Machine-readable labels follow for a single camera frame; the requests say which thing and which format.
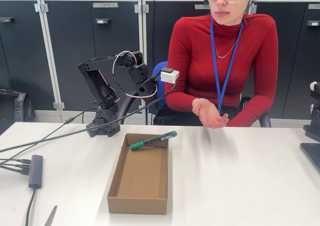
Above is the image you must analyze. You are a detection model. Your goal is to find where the green capped marker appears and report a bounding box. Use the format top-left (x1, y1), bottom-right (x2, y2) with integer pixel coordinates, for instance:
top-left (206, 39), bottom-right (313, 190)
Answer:
top-left (129, 130), bottom-right (178, 151)

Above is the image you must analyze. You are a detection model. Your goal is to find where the person's right forearm red sleeve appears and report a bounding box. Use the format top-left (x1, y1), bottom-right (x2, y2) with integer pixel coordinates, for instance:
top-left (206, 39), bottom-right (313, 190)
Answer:
top-left (164, 90), bottom-right (201, 113)

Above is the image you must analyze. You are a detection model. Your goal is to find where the person's left forearm red sleeve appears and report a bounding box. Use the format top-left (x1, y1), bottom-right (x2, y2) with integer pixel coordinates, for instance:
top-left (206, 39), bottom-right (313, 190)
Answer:
top-left (226, 95), bottom-right (272, 128)

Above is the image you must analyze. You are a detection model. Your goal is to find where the person in red top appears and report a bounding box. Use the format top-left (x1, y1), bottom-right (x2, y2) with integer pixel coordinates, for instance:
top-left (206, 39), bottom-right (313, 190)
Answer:
top-left (152, 0), bottom-right (279, 128)

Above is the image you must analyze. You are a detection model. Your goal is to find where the person's right hand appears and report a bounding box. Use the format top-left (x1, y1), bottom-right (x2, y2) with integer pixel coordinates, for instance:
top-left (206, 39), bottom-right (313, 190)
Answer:
top-left (191, 98), bottom-right (230, 129)

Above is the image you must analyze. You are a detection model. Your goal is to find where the blue chair backrest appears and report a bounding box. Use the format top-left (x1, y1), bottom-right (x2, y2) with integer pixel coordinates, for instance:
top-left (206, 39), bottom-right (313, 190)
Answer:
top-left (147, 61), bottom-right (169, 115)

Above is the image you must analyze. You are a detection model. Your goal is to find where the black chair armrest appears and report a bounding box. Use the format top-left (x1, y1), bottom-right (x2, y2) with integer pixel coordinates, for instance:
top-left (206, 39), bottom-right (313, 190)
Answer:
top-left (119, 90), bottom-right (151, 125)
top-left (239, 96), bottom-right (272, 128)

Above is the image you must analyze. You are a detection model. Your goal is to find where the brown cardboard box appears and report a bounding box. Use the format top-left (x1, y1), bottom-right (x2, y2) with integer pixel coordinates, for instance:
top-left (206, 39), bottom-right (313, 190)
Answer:
top-left (107, 132), bottom-right (170, 214)

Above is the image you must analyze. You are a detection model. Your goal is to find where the team 4 tape label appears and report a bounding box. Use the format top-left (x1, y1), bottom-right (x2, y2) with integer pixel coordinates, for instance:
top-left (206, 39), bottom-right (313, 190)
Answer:
top-left (92, 2), bottom-right (119, 8)

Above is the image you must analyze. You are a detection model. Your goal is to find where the grey usb hub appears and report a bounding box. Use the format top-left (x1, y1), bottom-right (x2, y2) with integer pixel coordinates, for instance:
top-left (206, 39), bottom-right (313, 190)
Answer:
top-left (28, 154), bottom-right (44, 188)

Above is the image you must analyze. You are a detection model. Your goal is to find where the black backpack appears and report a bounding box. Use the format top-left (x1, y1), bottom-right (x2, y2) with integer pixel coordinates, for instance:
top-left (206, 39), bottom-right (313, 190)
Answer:
top-left (0, 88), bottom-right (36, 123)

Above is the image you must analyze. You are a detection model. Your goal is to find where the grey pointed strip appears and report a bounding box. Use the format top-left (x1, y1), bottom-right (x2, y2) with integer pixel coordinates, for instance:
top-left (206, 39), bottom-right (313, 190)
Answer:
top-left (43, 205), bottom-right (58, 226)

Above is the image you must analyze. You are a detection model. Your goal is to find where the black smartphone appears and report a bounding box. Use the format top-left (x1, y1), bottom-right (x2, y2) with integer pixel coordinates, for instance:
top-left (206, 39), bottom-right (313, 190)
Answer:
top-left (299, 142), bottom-right (320, 175)

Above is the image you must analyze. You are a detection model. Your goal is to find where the thick grey camera cable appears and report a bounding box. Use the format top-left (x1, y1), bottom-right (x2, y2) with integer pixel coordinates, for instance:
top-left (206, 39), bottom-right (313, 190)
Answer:
top-left (0, 82), bottom-right (177, 153)

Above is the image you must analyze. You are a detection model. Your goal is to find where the white gripper-mounted camera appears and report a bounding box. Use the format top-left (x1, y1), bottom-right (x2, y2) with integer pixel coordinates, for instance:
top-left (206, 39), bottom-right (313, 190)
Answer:
top-left (159, 67), bottom-right (180, 84)

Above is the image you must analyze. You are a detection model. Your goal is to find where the blue lanyard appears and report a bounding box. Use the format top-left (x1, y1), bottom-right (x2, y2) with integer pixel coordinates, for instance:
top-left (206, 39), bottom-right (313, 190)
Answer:
top-left (209, 17), bottom-right (244, 114)

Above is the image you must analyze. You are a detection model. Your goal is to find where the thin silver necklace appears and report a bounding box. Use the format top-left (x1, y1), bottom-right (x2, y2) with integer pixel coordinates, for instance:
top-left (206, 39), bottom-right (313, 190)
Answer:
top-left (214, 39), bottom-right (238, 59)

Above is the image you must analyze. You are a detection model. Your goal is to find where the thin dark usb cable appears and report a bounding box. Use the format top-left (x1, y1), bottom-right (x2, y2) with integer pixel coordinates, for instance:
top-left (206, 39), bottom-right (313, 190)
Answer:
top-left (0, 107), bottom-right (98, 161)

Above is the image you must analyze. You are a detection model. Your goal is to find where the black usb plug cable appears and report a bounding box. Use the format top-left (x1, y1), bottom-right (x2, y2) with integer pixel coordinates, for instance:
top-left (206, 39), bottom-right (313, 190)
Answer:
top-left (0, 165), bottom-right (30, 175)
top-left (0, 158), bottom-right (32, 163)

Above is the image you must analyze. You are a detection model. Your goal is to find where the dark hub output cable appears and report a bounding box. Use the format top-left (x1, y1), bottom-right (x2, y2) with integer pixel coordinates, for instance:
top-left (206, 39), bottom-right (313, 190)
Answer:
top-left (24, 187), bottom-right (38, 226)

